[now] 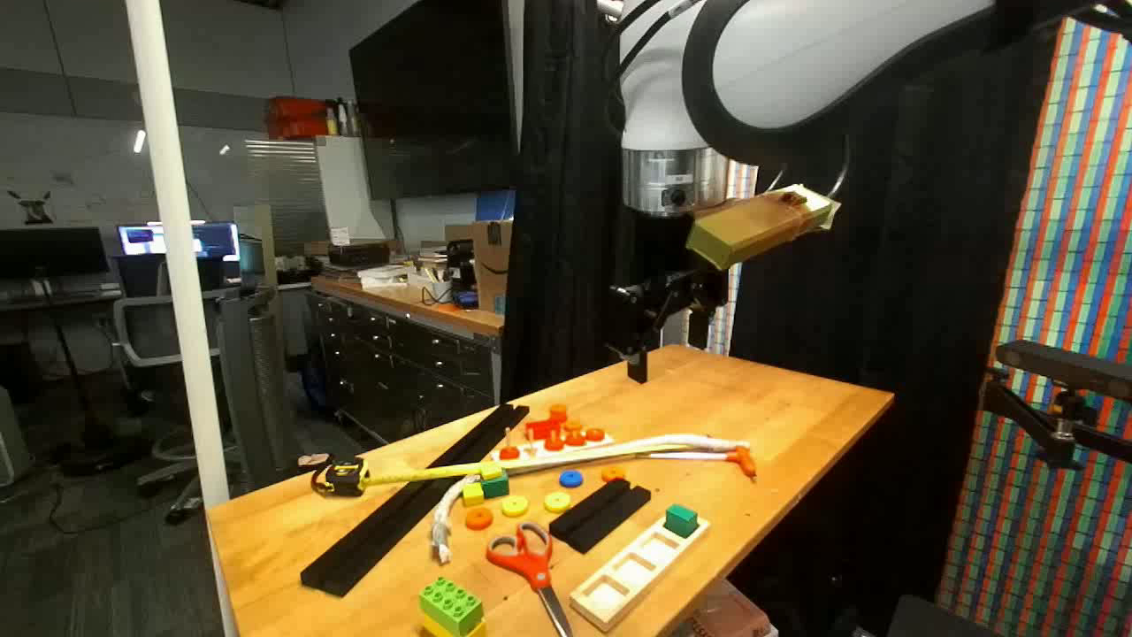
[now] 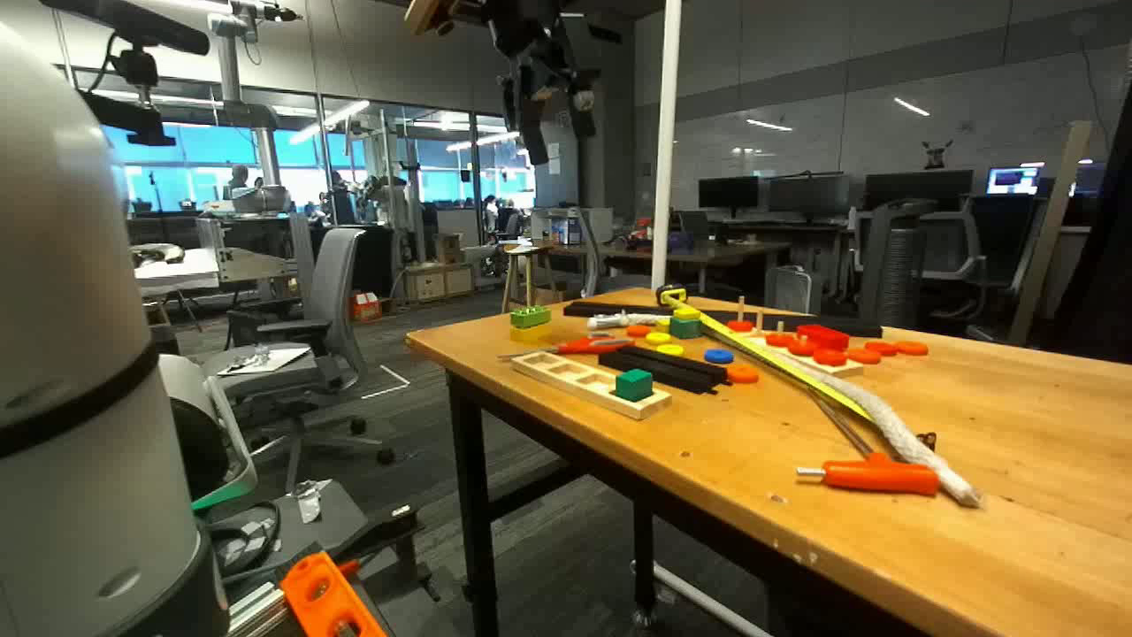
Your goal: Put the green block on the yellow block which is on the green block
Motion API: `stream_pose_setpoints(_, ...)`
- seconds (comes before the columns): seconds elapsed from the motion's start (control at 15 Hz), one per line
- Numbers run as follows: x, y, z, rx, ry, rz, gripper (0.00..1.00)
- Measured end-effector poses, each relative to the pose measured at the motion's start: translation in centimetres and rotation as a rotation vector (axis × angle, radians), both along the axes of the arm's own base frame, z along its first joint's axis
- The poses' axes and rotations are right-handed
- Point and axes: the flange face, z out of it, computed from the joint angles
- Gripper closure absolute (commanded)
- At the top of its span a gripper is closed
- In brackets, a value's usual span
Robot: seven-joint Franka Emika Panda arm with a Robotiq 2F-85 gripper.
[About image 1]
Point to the orange wooden disc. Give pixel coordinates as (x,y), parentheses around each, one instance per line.
(613,474)
(554,441)
(595,434)
(556,410)
(479,516)
(575,437)
(512,451)

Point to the white wooden compartment tray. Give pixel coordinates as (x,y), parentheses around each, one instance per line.
(625,580)

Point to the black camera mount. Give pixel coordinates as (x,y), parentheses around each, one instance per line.
(1063,409)

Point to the small yellow block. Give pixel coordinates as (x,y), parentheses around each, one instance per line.
(470,494)

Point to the black curtain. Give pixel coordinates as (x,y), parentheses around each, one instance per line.
(572,178)
(921,331)

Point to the blue wooden disc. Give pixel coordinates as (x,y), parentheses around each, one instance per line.
(572,479)

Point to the white cabinet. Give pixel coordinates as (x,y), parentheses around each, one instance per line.
(314,189)

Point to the dark drawer workbench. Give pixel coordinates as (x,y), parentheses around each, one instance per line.
(402,366)

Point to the long black rail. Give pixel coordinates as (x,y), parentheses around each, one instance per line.
(407,500)

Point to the black wall screen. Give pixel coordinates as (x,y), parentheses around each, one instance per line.
(428,93)

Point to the dark computer monitor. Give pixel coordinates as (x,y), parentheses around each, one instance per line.
(53,253)

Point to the yellow lego brick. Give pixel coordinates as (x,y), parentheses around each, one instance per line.
(433,626)

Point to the small green cube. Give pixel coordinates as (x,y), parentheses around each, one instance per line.
(680,516)

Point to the small green block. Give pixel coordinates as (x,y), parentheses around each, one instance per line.
(495,484)

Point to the yellow tape measure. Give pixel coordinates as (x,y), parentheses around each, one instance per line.
(341,474)

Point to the lit computer monitor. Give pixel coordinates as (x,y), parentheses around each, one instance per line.
(212,238)

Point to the green lego brick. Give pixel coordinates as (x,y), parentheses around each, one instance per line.
(452,601)

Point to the striped background panel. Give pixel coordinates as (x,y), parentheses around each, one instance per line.
(742,296)

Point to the white vertical pole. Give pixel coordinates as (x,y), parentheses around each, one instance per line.
(178,259)

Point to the short black rail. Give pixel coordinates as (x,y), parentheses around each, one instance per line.
(598,514)

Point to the grey office chair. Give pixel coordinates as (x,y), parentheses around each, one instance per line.
(146,340)

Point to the red storage box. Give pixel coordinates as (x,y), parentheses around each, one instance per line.
(295,116)

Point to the orange toy pieces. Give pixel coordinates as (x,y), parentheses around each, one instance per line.
(568,448)

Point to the yellow wooden disc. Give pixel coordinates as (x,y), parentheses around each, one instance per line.
(515,507)
(556,500)

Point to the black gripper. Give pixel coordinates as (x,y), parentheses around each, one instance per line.
(670,248)

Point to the tan wrist camera box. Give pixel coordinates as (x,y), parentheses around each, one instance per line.
(755,232)

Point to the cardboard box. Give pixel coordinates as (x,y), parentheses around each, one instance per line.
(486,265)

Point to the red lego brick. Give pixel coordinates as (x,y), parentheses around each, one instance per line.
(539,429)

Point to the colourful woven panel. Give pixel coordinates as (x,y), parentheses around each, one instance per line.
(1063,270)

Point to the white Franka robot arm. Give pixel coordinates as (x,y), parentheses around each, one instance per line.
(824,56)

